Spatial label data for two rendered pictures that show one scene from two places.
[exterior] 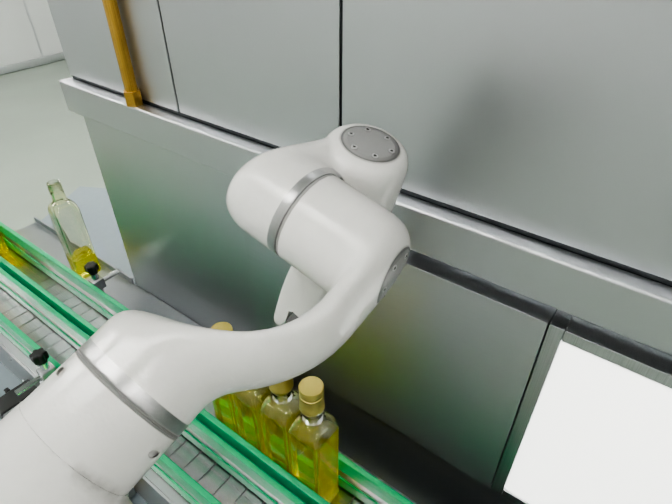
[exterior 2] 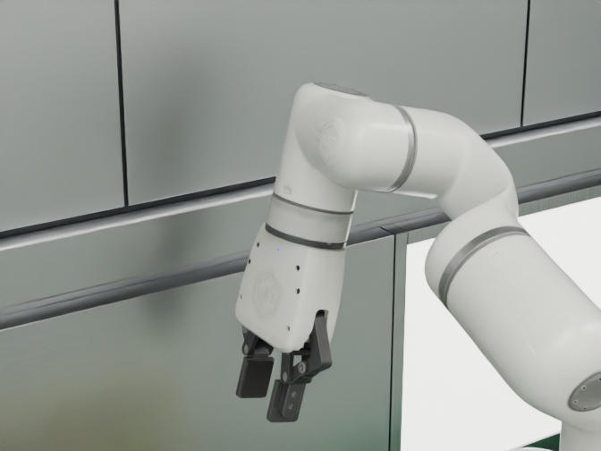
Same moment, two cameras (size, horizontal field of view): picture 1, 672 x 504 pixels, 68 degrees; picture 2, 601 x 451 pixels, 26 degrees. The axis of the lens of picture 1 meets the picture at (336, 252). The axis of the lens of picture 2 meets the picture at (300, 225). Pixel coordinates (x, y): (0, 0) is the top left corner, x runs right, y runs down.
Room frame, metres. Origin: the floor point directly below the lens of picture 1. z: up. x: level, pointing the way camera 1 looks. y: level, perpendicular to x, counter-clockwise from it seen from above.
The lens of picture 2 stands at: (0.02, 1.03, 1.82)
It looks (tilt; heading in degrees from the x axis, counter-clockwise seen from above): 20 degrees down; 290
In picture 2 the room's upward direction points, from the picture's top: straight up
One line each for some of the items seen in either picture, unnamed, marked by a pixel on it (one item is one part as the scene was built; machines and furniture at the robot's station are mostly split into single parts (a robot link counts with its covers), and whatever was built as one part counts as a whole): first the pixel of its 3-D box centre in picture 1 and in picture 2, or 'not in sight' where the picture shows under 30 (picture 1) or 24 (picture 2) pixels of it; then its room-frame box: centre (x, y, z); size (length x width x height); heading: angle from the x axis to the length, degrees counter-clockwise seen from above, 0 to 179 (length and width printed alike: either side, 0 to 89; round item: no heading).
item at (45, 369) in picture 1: (37, 384); not in sight; (0.60, 0.56, 0.94); 0.07 x 0.04 x 0.13; 143
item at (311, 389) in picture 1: (311, 396); not in sight; (0.43, 0.03, 1.14); 0.04 x 0.04 x 0.04
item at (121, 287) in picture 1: (122, 303); not in sight; (0.93, 0.54, 0.84); 0.95 x 0.09 x 0.11; 53
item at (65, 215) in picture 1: (71, 229); not in sight; (1.02, 0.65, 1.01); 0.06 x 0.06 x 0.26; 49
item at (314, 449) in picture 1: (314, 458); not in sight; (0.43, 0.03, 0.99); 0.06 x 0.06 x 0.21; 53
